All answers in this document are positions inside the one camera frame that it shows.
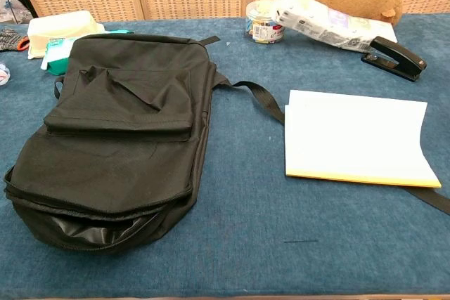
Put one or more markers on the black backpack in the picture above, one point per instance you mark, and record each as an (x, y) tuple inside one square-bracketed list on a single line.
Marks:
[(123, 131)]

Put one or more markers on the yellow white paper pad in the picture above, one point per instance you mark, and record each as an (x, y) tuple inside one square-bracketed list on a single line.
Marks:
[(351, 138)]

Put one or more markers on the blue table mat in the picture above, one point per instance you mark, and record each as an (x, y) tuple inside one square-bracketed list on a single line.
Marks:
[(246, 180)]

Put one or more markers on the clear jar of clips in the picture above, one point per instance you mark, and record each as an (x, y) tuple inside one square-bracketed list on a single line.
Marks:
[(260, 26)]

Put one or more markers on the white tissue multipack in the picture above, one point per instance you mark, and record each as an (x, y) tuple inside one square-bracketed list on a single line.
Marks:
[(316, 22)]

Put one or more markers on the green wet wipes pack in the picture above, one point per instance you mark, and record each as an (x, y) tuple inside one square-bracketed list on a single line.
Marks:
[(58, 57)]

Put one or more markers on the black stapler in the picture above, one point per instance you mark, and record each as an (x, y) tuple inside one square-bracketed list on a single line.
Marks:
[(400, 57)]

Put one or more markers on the beige lunch box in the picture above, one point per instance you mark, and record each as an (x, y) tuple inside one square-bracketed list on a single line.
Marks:
[(59, 27)]

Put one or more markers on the grey knit glove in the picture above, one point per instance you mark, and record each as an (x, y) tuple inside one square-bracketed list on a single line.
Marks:
[(10, 40)]

